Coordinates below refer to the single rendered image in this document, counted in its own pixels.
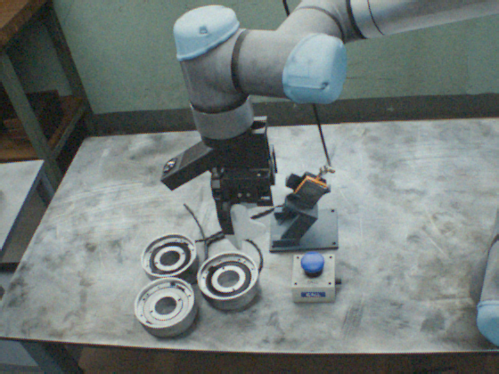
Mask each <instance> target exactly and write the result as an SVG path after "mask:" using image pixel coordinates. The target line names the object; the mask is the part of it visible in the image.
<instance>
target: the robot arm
mask: <svg viewBox="0 0 499 374"><path fill-rule="evenodd" d="M497 13H499V0H302V2H301V3H300V4H299V6H298V7H297V8H295V10H294V11H293V12H292V13H291V15H290V16H289V17H288V19H287V20H286V21H285V22H283V23H282V25H281V26H280V27H279V28H278V30H276V31H272V30H259V29H240V22H239V21H237V19H236V15H235V13H234V12H233V11H232V10H231V9H229V8H226V7H225V6H205V7H201V8H199V9H196V10H193V11H189V12H187V13H185V14H184V15H183V17H181V18H180V19H179V20H178V21H177V22H176V24H175V26H174V35H175V42H176V49H177V56H176V57H177V59H178V60H180V66H181V70H182V72H183V76H184V82H185V84H186V88H187V91H188V97H189V101H190V105H191V109H192V114H193V117H194V120H195V124H196V127H197V130H198V132H199V133H200V141H199V142H197V143H196V144H194V145H193V146H192V147H190V148H188V149H187V150H184V151H183V152H181V153H179V154H178V155H176V156H175V157H174V158H172V159H171V160H169V161H168V162H167V163H166V164H165V166H164V167H163V170H162V174H161V177H160V181H161V182H162V183H163V184H164V185H166V186H167V187H168V188H169V189H170V190H171V191H173V190H175V189H177V188H178V187H180V186H182V185H184V184H185V183H188V182H190V181H191V180H192V179H194V178H196V177H197V176H198V175H201V174H203V173H205V172H206V171H209V172H210V173H211V177H210V187H211V191H212V197H213V200H214V201H215V204H216V210H217V219H218V222H219V225H220V227H221V229H222V232H223V234H224V235H225V236H226V238H227V239H229V240H230V241H231V243H232V244H233V246H234V247H235V248H236V249H237V250H242V246H241V240H249V239H253V238H256V237H261V236H263V235H265V234H266V226H265V225H264V224H262V223H260V222H257V221H255V220H252V219H251V218H250V217H249V213H248V208H252V207H273V206H274V203H273V198H272V192H271V186H275V174H278V170H277V165H276V159H275V154H274V145H273V144H268V140H267V132H266V130H267V120H266V117H255V116H254V111H253V107H252V101H251V97H250V96H251V95H256V96H264V97H269V98H275V99H282V100H289V101H293V102H295V103H307V102H313V103H324V104H326V103H331V102H334V101H335V100H336V99H337V98H338V97H339V95H340V93H341V91H342V89H343V84H344V81H345V77H346V73H347V65H348V56H347V52H346V49H345V46H344V44H348V43H353V42H355V41H359V40H365V39H370V38H374V37H382V36H386V35H390V34H393V33H394V34H396V33H400V32H404V31H410V30H414V29H418V28H426V27H430V26H432V27H433V26H437V25H439V24H447V23H449V22H453V21H454V22H457V21H459V20H468V19H472V18H478V17H482V16H485V15H486V16H487V15H491V14H497ZM273 162H274V163H273ZM470 294H471V296H472V300H473V301H474V302H475V304H476V306H477V309H478V312H479V314H478V318H477V324H478V327H479V331H480V332H481V334H482V335H483V336H485V337H486V338H487V339H488V340H489V341H490V342H491V343H494V344H495V345H496V346H499V203H498V207H497V212H496V218H495V224H494V228H493V231H492V235H491V239H490V242H489V247H488V250H487V252H486V253H485V254H483V255H482V257H481V258H480V259H479V260H478V261H477V262H476V264H475V266H474V268H473V271H472V275H471V278H470Z"/></svg>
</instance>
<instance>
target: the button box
mask: <svg viewBox="0 0 499 374"><path fill-rule="evenodd" d="M321 255H322V256H323V257H324V262H325V265H324V268H323V269H322V270H321V271H320V272H315V273H310V272H305V271H304V270H303V269H302V268H301V265H300V259H301V258H302V257H303V256H294V259H293V266H292V278H291V293H292V297H293V303H294V304H305V303H335V284H342V279H341V278H336V269H335V260H336V258H335V254H321Z"/></svg>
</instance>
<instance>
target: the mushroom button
mask: <svg viewBox="0 0 499 374"><path fill-rule="evenodd" d="M300 265H301V268H302V269H303V270H304V271H305V272H310V273H315V272H320V271H321V270H322V269H323V268H324V265H325V262H324V257H323V256H322V255H321V254H318V253H316V252H310V253H307V254H305V255H304V256H303V257H302V258H301V259H300Z"/></svg>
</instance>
